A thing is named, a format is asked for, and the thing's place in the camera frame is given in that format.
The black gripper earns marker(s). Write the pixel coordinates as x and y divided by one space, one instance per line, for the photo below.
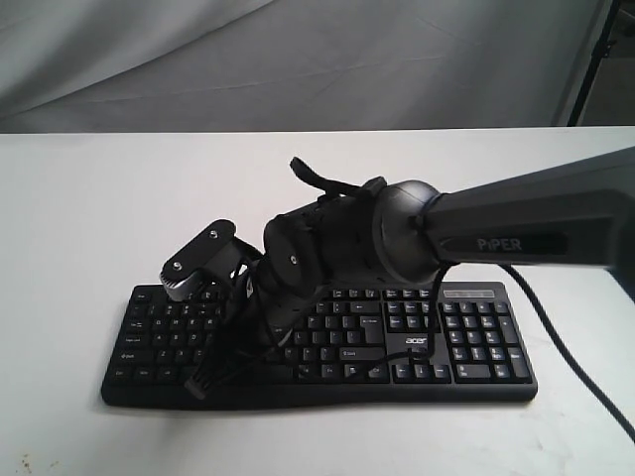
258 314

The black acer keyboard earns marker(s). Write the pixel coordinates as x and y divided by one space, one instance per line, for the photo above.
357 346

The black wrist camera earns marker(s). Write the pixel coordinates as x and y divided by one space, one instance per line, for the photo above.
213 256

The black stand pole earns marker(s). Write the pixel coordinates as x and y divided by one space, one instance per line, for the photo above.
605 94

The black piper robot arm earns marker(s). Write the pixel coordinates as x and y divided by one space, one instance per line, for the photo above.
578 214

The grey backdrop cloth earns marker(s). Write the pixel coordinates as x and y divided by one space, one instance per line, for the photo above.
248 66

